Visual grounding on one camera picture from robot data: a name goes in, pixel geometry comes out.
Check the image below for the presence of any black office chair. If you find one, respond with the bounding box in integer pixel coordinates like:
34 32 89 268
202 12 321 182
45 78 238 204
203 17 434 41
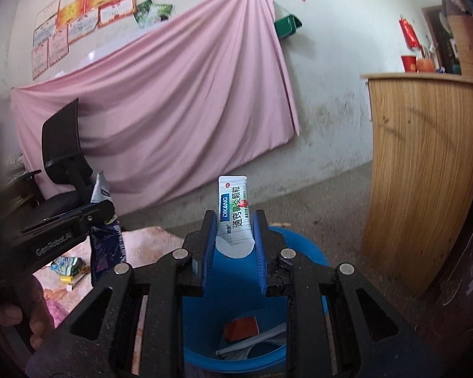
20 98 103 223

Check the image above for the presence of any wooden counter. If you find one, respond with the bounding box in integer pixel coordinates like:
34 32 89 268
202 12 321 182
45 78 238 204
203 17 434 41
360 72 473 299

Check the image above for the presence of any red hanging ornament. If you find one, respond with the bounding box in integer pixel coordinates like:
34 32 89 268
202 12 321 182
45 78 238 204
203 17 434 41
399 15 421 48

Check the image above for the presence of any white sachet with blue stripe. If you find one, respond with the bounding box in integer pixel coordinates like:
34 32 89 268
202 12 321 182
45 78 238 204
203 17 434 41
218 174 257 260

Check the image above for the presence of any person's left hand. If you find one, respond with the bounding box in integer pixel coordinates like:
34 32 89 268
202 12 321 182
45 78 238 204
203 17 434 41
0 272 56 351

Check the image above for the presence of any dark blue foil wrapper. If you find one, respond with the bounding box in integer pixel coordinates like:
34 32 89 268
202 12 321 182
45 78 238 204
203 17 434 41
89 171 127 286

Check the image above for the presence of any green landscape photo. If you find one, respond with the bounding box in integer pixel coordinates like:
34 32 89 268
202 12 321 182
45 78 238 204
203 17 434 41
134 0 175 29

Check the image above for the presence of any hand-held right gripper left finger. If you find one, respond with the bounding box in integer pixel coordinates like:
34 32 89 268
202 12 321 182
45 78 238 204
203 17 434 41
26 209 217 378

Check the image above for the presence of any pink floral blanket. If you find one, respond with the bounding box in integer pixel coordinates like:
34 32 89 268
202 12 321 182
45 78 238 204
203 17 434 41
32 226 184 363

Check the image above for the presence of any red packet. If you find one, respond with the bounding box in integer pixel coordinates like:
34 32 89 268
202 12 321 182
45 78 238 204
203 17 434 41
224 316 260 343

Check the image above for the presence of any brown framed mirror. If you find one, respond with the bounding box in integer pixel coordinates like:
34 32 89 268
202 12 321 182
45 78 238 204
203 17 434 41
422 5 452 70

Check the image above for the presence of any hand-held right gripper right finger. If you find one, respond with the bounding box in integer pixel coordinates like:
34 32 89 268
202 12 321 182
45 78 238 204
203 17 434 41
252 209 444 378

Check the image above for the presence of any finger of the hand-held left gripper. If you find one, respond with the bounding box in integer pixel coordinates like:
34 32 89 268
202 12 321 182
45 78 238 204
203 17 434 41
55 200 116 227

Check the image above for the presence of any dark printed carton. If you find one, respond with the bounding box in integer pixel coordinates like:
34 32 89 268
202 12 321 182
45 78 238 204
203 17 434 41
437 205 473 343

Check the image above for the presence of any pink hanging cloth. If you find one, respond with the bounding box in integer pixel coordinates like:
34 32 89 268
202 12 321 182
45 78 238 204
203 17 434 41
10 0 302 211

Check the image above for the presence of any row of wall certificates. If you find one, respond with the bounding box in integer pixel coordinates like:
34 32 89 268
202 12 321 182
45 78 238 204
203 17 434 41
32 0 137 81

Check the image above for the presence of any green wall box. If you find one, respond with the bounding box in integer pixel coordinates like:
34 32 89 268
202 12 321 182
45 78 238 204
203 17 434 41
274 14 302 41

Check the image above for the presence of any white sachet in bucket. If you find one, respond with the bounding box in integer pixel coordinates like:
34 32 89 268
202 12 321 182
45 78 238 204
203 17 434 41
216 323 287 357

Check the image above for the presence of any blue plastic bucket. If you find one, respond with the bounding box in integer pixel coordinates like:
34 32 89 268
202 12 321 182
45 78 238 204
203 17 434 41
181 226 330 375

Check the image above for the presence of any brown cardboard board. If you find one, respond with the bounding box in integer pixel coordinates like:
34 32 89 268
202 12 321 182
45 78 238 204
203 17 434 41
447 15 473 86

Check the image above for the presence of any green snack wrapper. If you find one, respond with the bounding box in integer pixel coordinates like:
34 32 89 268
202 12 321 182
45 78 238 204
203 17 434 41
49 256 84 277

